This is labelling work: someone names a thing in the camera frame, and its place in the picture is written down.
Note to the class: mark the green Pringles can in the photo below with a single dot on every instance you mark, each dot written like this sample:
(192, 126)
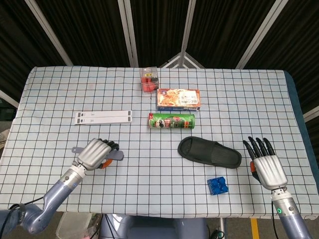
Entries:
(174, 122)

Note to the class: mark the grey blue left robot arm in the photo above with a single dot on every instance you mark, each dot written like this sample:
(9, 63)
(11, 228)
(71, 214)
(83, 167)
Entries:
(57, 189)

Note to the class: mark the white table leg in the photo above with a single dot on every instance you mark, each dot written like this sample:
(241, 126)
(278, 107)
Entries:
(222, 229)

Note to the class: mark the white black checkered tablecloth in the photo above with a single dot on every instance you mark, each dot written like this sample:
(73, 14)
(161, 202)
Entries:
(149, 174)

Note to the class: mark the white flat strip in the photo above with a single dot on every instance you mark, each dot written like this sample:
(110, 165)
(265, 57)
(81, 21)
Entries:
(104, 117)

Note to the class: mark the grey blue robot torso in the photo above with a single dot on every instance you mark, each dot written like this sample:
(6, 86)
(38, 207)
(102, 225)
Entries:
(154, 229)

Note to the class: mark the blue toy building block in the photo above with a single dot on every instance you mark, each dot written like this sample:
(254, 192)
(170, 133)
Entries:
(218, 185)

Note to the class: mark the black corrugated partition screen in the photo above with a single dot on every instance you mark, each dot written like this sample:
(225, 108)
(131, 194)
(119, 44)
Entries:
(94, 30)

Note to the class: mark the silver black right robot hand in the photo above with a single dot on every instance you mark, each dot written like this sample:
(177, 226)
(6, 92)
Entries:
(269, 169)

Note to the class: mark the orange blue cracker box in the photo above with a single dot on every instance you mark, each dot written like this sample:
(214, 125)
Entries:
(178, 99)

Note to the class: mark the clear plastic bin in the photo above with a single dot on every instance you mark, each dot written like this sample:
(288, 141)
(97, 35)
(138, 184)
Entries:
(74, 224)

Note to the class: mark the white partition frame post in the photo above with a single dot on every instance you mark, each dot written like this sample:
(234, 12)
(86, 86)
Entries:
(48, 32)
(8, 98)
(260, 32)
(311, 113)
(130, 32)
(188, 25)

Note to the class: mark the white metal frame stand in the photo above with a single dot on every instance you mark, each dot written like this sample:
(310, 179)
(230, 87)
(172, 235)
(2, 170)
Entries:
(174, 59)

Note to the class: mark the black rubber slipper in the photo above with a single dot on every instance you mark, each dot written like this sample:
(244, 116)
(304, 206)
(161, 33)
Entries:
(211, 152)

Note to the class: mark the clear box with red caps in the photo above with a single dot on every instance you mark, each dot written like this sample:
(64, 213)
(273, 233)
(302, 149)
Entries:
(149, 84)

